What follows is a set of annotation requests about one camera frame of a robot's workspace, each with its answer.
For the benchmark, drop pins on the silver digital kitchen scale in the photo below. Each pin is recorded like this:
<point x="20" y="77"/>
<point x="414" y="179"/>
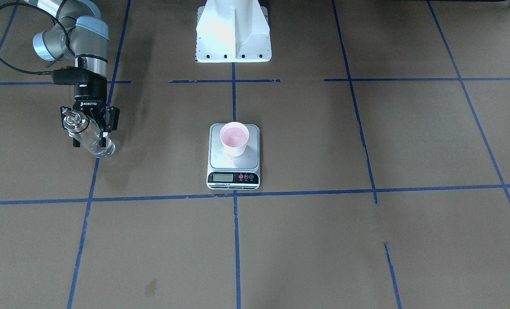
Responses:
<point x="225" y="172"/>

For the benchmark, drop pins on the pink plastic cup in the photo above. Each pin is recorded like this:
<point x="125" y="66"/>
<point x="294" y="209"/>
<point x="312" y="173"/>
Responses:
<point x="234" y="137"/>

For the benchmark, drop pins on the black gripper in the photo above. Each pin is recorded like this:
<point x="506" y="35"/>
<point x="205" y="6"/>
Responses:
<point x="87" y="97"/>

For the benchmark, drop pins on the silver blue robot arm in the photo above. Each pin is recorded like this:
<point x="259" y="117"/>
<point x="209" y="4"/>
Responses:
<point x="79" y="34"/>

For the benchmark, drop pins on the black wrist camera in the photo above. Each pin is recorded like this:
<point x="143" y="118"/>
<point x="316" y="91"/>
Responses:
<point x="70" y="76"/>

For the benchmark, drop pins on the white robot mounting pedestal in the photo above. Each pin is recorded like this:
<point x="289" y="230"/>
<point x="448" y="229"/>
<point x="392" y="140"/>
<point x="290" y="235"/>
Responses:
<point x="233" y="31"/>

